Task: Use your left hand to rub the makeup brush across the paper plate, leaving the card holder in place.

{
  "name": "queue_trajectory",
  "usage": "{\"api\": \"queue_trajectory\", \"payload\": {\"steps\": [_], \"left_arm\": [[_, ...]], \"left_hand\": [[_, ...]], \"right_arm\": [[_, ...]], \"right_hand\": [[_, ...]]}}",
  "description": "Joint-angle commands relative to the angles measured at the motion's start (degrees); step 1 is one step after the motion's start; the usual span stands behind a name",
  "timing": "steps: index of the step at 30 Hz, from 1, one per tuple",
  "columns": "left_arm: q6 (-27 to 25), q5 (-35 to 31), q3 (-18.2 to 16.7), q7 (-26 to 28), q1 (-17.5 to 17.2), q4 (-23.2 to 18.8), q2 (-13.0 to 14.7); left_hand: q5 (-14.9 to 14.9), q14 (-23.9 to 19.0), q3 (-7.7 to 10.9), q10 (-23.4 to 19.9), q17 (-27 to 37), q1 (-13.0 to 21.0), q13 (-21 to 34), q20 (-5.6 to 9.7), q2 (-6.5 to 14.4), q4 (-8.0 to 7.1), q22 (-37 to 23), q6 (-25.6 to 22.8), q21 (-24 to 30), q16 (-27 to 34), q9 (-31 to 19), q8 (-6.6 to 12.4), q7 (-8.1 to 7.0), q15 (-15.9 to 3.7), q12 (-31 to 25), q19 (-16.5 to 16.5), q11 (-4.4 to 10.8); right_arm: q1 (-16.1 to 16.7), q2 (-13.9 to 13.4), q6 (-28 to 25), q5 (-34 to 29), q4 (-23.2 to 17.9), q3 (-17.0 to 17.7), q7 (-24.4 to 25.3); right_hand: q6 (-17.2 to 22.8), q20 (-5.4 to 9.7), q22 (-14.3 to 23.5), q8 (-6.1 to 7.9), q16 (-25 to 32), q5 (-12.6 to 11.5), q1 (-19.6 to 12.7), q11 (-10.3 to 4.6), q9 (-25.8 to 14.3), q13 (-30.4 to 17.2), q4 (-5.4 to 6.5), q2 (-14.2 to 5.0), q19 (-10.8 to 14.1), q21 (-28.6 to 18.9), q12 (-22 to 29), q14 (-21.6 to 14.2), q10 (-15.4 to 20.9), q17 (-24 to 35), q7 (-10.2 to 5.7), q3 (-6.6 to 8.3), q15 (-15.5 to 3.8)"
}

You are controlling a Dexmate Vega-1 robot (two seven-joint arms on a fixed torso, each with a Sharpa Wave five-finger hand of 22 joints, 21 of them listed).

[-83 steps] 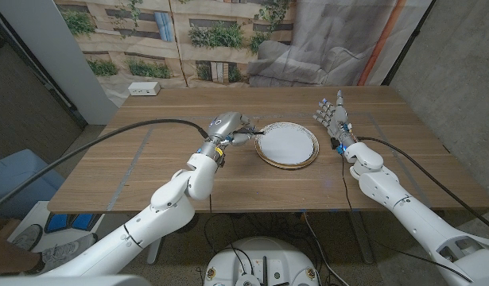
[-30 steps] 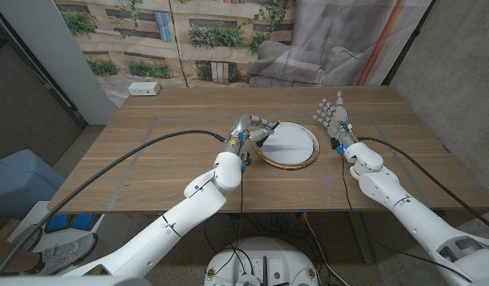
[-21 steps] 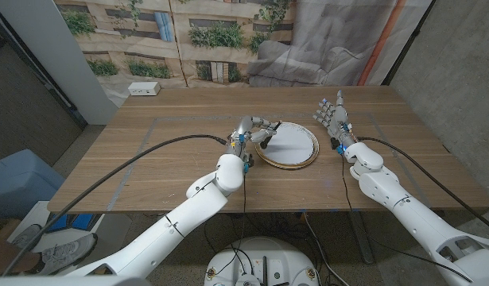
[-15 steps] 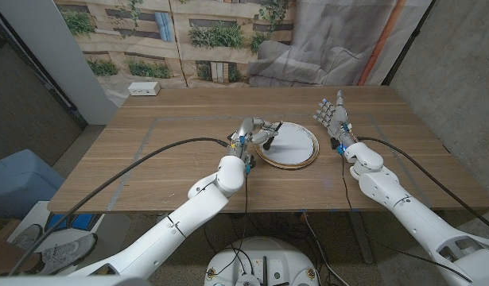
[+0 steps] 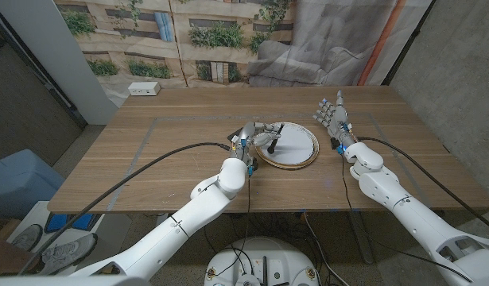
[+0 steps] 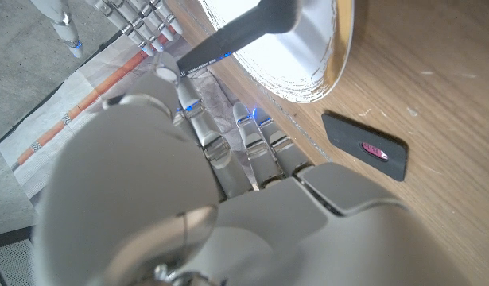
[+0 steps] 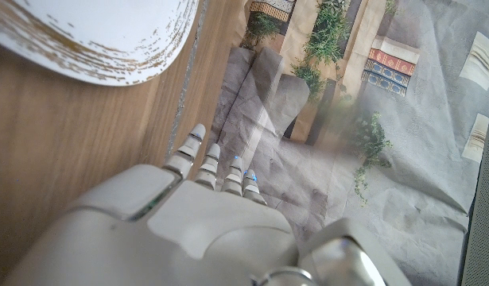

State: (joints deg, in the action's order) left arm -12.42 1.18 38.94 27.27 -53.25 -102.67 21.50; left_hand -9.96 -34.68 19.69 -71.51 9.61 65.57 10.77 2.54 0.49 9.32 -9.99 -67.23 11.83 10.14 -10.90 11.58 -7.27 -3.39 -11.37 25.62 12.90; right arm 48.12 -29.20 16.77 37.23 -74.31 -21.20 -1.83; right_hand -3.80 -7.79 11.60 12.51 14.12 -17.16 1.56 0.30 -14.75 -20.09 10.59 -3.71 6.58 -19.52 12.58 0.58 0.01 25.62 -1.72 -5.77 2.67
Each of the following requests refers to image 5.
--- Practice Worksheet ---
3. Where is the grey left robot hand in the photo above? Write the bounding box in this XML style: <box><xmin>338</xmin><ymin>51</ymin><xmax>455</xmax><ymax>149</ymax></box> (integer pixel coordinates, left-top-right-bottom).
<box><xmin>230</xmin><ymin>121</ymin><xmax>283</xmax><ymax>164</ymax></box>

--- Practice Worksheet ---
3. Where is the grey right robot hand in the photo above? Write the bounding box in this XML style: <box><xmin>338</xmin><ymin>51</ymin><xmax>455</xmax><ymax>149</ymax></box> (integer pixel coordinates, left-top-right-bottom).
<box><xmin>312</xmin><ymin>89</ymin><xmax>359</xmax><ymax>154</ymax></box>

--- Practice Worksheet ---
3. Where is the black makeup brush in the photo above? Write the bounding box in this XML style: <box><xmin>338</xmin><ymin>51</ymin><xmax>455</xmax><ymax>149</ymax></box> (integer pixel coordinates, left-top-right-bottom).
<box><xmin>266</xmin><ymin>123</ymin><xmax>285</xmax><ymax>155</ymax></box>

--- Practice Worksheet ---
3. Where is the white gold-rimmed paper plate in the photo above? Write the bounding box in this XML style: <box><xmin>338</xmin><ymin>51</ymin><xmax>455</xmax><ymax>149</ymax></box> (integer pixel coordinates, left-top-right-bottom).
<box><xmin>254</xmin><ymin>122</ymin><xmax>320</xmax><ymax>170</ymax></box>

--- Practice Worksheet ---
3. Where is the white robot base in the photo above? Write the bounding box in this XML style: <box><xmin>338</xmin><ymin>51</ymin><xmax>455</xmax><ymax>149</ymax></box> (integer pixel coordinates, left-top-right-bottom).
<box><xmin>204</xmin><ymin>237</ymin><xmax>320</xmax><ymax>286</ymax></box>

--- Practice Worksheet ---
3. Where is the printed fabric backdrop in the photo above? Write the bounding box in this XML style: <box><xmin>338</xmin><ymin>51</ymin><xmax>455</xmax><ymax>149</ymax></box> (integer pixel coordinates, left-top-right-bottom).
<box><xmin>52</xmin><ymin>0</ymin><xmax>434</xmax><ymax>108</ymax></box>

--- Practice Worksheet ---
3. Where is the black backdrop stand pole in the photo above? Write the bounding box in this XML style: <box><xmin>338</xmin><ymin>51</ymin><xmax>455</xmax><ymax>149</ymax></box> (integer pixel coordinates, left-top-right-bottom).
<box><xmin>382</xmin><ymin>0</ymin><xmax>437</xmax><ymax>86</ymax></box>

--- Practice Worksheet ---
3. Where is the white power strip box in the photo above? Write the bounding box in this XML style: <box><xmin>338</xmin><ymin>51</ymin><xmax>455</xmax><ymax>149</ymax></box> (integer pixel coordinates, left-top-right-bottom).
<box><xmin>127</xmin><ymin>81</ymin><xmax>161</xmax><ymax>97</ymax></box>

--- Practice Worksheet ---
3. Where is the grey table leg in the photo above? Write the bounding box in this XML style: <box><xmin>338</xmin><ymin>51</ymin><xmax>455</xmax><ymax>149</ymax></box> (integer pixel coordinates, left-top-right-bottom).
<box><xmin>349</xmin><ymin>210</ymin><xmax>375</xmax><ymax>265</ymax></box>

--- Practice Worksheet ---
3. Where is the blue floor item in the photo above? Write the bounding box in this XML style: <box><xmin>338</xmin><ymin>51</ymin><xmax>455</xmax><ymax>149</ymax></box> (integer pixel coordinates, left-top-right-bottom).
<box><xmin>44</xmin><ymin>213</ymin><xmax>102</xmax><ymax>234</ymax></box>

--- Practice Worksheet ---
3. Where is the grey sneaker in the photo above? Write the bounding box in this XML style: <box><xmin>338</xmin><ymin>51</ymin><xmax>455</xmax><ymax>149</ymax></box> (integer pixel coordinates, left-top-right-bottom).
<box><xmin>39</xmin><ymin>232</ymin><xmax>99</xmax><ymax>276</ymax></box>
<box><xmin>11</xmin><ymin>223</ymin><xmax>45</xmax><ymax>252</ymax></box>

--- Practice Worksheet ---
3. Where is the white robot torso edge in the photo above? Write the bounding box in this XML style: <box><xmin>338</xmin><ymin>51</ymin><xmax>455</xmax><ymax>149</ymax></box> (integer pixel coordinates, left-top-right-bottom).
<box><xmin>0</xmin><ymin>274</ymin><xmax>152</xmax><ymax>286</ymax></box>

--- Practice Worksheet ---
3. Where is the blue upholstered seat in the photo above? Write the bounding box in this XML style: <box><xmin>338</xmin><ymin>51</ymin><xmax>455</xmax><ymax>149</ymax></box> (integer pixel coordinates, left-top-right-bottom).
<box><xmin>0</xmin><ymin>149</ymin><xmax>66</xmax><ymax>222</ymax></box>

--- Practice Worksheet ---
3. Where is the person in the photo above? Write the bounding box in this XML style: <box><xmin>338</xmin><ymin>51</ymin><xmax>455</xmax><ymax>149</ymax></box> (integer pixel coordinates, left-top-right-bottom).
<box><xmin>0</xmin><ymin>234</ymin><xmax>34</xmax><ymax>276</ymax></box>

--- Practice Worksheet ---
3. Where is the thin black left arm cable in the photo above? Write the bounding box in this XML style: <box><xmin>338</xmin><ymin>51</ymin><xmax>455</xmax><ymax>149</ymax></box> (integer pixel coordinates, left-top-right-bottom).
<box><xmin>243</xmin><ymin>174</ymin><xmax>254</xmax><ymax>239</ymax></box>

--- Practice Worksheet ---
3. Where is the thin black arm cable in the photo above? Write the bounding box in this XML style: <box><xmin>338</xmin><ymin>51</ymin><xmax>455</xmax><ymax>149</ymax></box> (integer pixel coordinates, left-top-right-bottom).
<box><xmin>340</xmin><ymin>153</ymin><xmax>474</xmax><ymax>284</ymax></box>
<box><xmin>243</xmin><ymin>174</ymin><xmax>254</xmax><ymax>239</ymax></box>

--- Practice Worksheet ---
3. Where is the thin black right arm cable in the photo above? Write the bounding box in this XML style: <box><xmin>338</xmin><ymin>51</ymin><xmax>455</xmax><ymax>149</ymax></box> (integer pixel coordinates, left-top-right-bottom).
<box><xmin>340</xmin><ymin>153</ymin><xmax>474</xmax><ymax>284</ymax></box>

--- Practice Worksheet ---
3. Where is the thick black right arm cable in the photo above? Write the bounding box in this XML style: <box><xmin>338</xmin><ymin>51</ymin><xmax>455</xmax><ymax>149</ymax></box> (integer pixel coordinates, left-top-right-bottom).
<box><xmin>357</xmin><ymin>136</ymin><xmax>489</xmax><ymax>234</ymax></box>

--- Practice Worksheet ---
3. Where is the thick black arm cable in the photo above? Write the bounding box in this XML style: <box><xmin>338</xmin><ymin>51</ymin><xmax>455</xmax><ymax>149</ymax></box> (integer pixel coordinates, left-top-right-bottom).
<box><xmin>19</xmin><ymin>141</ymin><xmax>233</xmax><ymax>275</ymax></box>
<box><xmin>357</xmin><ymin>136</ymin><xmax>489</xmax><ymax>234</ymax></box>

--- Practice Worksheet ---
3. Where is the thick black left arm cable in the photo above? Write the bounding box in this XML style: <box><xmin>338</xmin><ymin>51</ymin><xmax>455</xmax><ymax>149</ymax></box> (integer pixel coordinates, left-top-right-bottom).
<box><xmin>19</xmin><ymin>141</ymin><xmax>233</xmax><ymax>275</ymax></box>

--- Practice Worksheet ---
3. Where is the white floor cable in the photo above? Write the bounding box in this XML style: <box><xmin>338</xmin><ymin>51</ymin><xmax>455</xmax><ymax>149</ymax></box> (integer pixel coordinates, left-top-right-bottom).
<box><xmin>302</xmin><ymin>212</ymin><xmax>351</xmax><ymax>286</ymax></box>

